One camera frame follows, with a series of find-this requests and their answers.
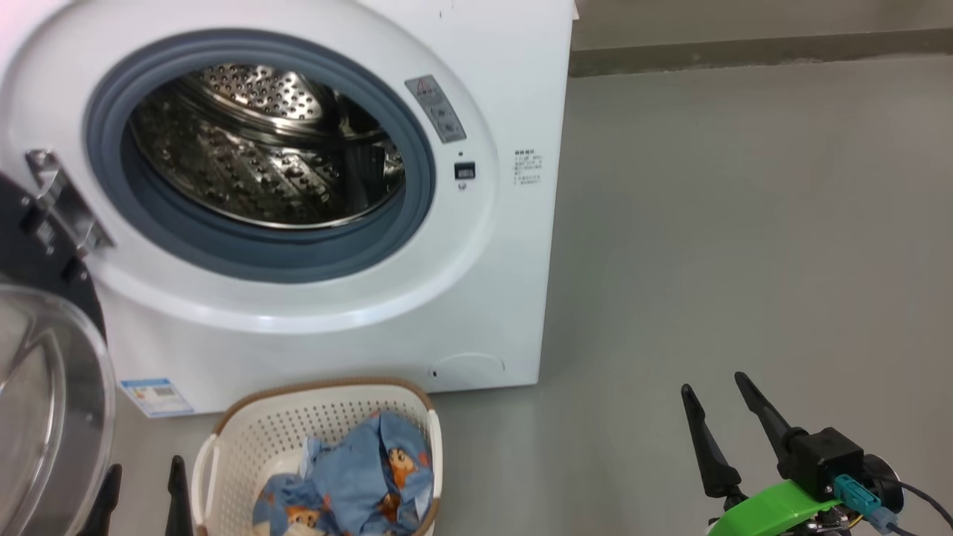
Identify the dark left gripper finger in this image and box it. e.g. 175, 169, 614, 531
78, 464, 122, 536
165, 456, 194, 536

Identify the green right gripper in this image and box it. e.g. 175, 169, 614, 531
681, 372, 842, 536

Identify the small blue cream cartoon garment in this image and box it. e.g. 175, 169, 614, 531
252, 473, 336, 536

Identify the black round washer door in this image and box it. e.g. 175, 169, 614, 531
0, 171, 118, 536

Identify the large blue cartoon print garment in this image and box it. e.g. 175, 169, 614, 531
302, 411, 435, 536

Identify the washing machine opening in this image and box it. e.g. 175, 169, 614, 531
83, 30, 437, 284

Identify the white front-load washing machine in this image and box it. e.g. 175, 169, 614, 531
0, 0, 576, 418

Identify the metal door hinge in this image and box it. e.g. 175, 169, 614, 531
25, 149, 115, 258

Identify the stainless steel washing machine drum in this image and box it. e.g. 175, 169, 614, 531
128, 63, 407, 230

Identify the white perforated basket brown rim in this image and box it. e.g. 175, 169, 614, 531
191, 377, 444, 536

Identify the blue white energy label sticker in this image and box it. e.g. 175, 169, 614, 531
119, 377, 194, 418

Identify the round white filter cover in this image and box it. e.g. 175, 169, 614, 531
430, 352, 506, 388

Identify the small black text label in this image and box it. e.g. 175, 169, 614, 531
512, 149, 544, 187

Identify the grey warning label strip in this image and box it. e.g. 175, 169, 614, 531
404, 74, 468, 144

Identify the teal cable connector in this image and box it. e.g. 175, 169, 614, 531
834, 475, 898, 535

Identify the thin black right gripper cable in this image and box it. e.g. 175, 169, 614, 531
890, 479, 953, 536

